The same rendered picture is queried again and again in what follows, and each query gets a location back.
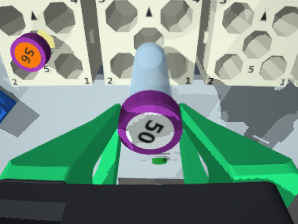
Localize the dark grey flat base plate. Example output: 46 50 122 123
97 62 201 75

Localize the grey flat mat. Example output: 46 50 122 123
0 54 298 184

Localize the blue sample rack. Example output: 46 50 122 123
0 90 17 123

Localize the white bucket adapter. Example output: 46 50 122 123
0 0 103 86
289 54 298 87
196 0 298 87
96 0 202 85

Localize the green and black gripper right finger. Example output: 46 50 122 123
179 103 298 208

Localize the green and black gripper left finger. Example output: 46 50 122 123
0 104 121 184

